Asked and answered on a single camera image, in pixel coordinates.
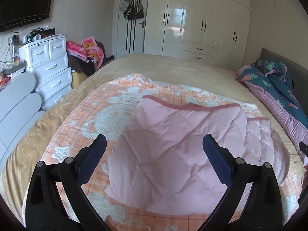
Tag white drawer chest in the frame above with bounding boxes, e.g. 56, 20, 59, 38
19, 34, 73, 111

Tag clutter on drawer chest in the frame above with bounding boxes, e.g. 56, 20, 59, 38
1, 26, 55, 76

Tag bags hanging on door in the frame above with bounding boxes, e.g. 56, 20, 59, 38
119, 0, 145, 20

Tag blue floral pink quilt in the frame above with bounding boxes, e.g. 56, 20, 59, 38
236, 59, 307, 150

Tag white bedroom door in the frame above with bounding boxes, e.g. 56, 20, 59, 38
112, 0, 148, 58

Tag dark clothes pile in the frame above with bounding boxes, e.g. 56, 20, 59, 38
68, 42, 112, 77

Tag dark grey headboard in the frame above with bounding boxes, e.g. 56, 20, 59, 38
260, 48, 307, 111

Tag black wall television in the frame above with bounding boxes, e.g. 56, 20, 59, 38
1, 0, 52, 32

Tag white wardrobe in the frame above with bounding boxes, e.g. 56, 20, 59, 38
144, 0, 251, 71

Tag beige bed cover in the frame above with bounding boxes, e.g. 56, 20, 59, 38
1, 54, 305, 201

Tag white rounded cabinet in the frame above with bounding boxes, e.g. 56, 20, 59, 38
1, 73, 44, 169

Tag pink quilted jacket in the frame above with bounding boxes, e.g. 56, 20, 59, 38
105, 96, 290, 215

